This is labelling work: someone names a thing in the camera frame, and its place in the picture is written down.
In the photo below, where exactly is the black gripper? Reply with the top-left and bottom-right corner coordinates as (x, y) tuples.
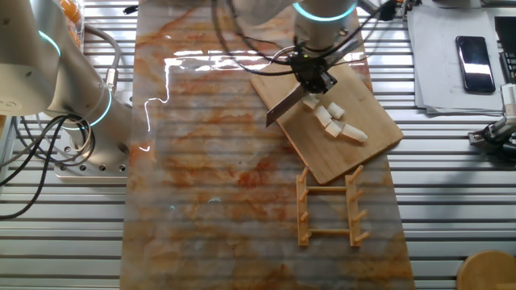
(290, 43), (339, 96)

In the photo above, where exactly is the short white scallion piece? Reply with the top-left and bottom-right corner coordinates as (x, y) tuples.
(341, 122), (369, 143)
(314, 105), (333, 128)
(324, 120), (343, 139)
(302, 94), (321, 111)
(327, 101), (347, 121)

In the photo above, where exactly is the steel kitchen knife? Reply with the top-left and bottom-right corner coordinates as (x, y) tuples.
(265, 82), (308, 128)

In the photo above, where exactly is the wooden cutting board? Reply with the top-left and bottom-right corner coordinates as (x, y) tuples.
(249, 56), (405, 185)

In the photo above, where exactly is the orange marble pattern mat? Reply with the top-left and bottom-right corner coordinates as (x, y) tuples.
(119, 0), (416, 290)

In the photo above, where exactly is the wooden peg rack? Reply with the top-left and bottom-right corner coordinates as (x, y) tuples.
(296, 164), (371, 248)

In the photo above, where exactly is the black smartphone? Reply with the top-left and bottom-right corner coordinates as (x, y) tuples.
(455, 35), (497, 93)

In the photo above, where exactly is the black keyboard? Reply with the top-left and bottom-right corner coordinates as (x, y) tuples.
(493, 15), (516, 85)

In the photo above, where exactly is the orange fruit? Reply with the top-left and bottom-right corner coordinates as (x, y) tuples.
(69, 26), (85, 46)
(60, 0), (84, 23)

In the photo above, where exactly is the clear plastic fruit carton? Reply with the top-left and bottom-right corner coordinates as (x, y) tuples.
(58, 0), (86, 52)

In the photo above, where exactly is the round wooden disc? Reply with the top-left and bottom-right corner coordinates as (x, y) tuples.
(456, 249), (516, 290)

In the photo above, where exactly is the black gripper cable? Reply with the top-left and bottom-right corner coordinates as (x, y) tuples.
(210, 0), (302, 77)
(225, 0), (302, 65)

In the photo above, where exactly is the grey robot hose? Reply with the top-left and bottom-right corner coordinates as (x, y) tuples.
(83, 23), (122, 94)

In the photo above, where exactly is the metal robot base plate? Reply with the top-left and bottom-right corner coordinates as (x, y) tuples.
(54, 120), (131, 181)

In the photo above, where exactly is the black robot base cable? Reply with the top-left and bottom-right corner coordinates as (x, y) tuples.
(0, 112), (97, 221)

